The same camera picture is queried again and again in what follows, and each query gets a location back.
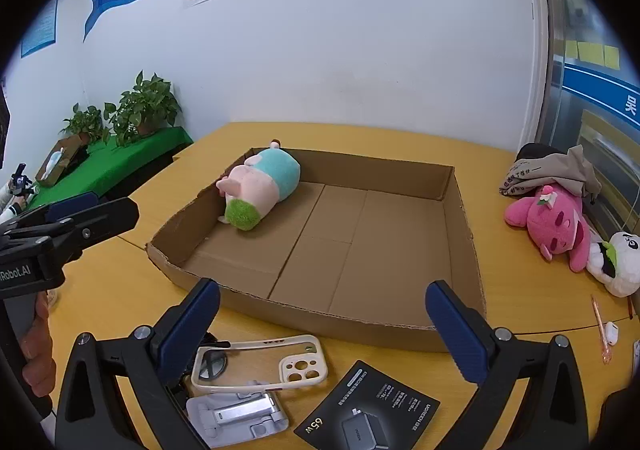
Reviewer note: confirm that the white panda plush toy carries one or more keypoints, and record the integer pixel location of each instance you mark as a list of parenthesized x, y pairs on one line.
[(617, 275)]

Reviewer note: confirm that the small potted green plant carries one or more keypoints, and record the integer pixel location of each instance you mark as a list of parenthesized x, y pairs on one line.
[(85, 122)]

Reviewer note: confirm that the white earbud case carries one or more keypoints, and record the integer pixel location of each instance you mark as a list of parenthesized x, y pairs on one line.
[(611, 331)]

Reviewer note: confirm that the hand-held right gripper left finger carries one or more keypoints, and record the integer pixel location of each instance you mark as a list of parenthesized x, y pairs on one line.
[(190, 330)]

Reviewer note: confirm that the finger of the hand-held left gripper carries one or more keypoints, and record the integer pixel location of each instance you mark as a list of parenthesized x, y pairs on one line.
[(110, 220), (75, 205)]

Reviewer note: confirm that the pink pen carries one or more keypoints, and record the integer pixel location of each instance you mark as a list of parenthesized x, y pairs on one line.
[(600, 330)]

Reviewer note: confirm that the pink teal green plush toy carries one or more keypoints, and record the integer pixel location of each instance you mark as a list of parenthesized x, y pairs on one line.
[(265, 180)]

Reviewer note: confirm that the shallow cardboard box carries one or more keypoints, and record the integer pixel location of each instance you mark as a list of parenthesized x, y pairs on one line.
[(350, 250)]

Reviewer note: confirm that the blue wall poster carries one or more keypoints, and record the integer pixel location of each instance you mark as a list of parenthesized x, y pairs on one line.
[(42, 25)]

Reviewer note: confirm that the grey folding phone stand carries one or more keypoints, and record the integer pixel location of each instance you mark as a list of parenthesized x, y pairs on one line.
[(235, 417)]

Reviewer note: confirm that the black charger box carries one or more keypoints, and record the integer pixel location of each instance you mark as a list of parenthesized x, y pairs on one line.
[(370, 405)]

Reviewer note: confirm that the cream phone case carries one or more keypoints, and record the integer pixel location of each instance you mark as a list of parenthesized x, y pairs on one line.
[(300, 370)]

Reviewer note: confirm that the cardboard tissue box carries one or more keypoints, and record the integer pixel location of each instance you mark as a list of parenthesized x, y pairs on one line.
[(55, 165)]

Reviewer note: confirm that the glass door with blue stripe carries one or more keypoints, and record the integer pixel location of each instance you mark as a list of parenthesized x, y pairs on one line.
[(590, 85)]

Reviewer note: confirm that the dark cloth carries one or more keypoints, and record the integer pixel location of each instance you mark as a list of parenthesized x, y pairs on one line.
[(532, 150)]

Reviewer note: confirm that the yellow sticky note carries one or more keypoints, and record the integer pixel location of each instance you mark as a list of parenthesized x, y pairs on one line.
[(571, 51), (591, 52), (611, 56)]

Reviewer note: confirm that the person's left hand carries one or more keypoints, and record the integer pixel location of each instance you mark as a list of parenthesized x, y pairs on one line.
[(37, 360)]

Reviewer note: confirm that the large potted green plant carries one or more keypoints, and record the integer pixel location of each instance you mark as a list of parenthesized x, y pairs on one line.
[(145, 102)]

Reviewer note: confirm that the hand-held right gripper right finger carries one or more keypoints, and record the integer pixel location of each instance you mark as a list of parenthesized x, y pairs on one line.
[(457, 335)]

